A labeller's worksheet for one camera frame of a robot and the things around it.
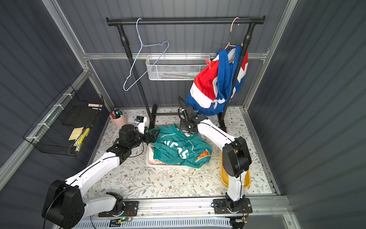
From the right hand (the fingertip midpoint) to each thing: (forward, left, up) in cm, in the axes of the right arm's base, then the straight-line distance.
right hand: (186, 125), depth 90 cm
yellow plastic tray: (-29, -23, -13) cm, 39 cm away
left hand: (-8, +19, +6) cm, 22 cm away
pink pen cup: (+9, +49, -3) cm, 50 cm away
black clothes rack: (+14, -27, +6) cm, 31 cm away
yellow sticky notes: (-15, +57, +12) cm, 60 cm away
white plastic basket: (-22, +23, -5) cm, 32 cm away
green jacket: (-15, +7, -1) cm, 16 cm away
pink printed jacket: (-20, +20, -5) cm, 29 cm away
